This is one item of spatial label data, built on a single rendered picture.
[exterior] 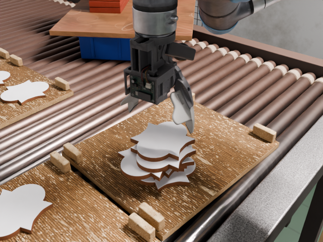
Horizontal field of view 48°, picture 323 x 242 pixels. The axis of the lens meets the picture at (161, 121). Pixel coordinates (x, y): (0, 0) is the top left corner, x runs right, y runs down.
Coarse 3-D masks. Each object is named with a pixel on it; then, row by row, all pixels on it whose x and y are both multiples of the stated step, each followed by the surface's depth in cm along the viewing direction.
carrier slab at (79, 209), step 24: (48, 168) 82; (0, 192) 76; (48, 192) 76; (72, 192) 76; (96, 192) 76; (48, 216) 71; (72, 216) 71; (96, 216) 71; (120, 216) 71; (24, 240) 66; (48, 240) 66; (72, 240) 66; (96, 240) 66; (120, 240) 66; (144, 240) 66
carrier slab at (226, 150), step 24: (144, 120) 99; (168, 120) 99; (216, 120) 99; (96, 144) 90; (120, 144) 90; (192, 144) 90; (216, 144) 90; (240, 144) 90; (264, 144) 90; (96, 168) 82; (120, 168) 82; (216, 168) 82; (240, 168) 82; (120, 192) 76; (144, 192) 76; (168, 192) 76; (192, 192) 76; (216, 192) 76; (168, 216) 71; (192, 216) 72
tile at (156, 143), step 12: (144, 132) 80; (156, 132) 80; (168, 132) 80; (180, 132) 80; (144, 144) 76; (156, 144) 76; (168, 144) 76; (180, 144) 76; (144, 156) 73; (156, 156) 73; (168, 156) 74
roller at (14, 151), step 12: (204, 48) 145; (216, 48) 147; (192, 60) 137; (120, 96) 114; (96, 108) 108; (108, 108) 110; (72, 120) 102; (84, 120) 104; (48, 132) 97; (60, 132) 99; (24, 144) 93; (36, 144) 94; (0, 156) 89; (12, 156) 90
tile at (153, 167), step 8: (136, 152) 77; (184, 152) 76; (192, 152) 77; (144, 160) 74; (168, 160) 74; (176, 160) 74; (144, 168) 72; (152, 168) 72; (160, 168) 72; (176, 168) 72
